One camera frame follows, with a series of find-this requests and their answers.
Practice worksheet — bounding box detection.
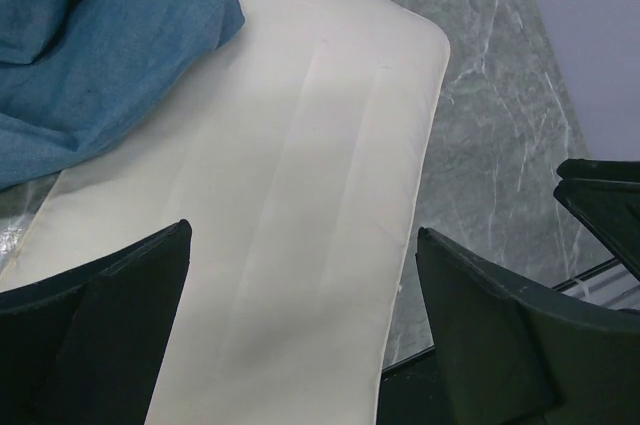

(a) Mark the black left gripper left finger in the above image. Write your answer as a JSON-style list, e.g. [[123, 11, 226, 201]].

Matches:
[[1, 220, 192, 424]]

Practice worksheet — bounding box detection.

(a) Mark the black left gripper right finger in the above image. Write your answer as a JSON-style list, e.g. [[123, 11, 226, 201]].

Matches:
[[416, 228, 639, 424]]

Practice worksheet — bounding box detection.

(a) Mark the cream white pillow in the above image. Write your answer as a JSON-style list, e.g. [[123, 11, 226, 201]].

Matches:
[[1, 0, 450, 424]]

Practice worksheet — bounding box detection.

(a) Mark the blue fabric pillowcase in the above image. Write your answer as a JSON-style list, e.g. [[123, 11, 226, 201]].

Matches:
[[1, 0, 245, 188]]

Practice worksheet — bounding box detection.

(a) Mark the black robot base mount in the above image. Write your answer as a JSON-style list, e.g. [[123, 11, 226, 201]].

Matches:
[[553, 159, 639, 277]]

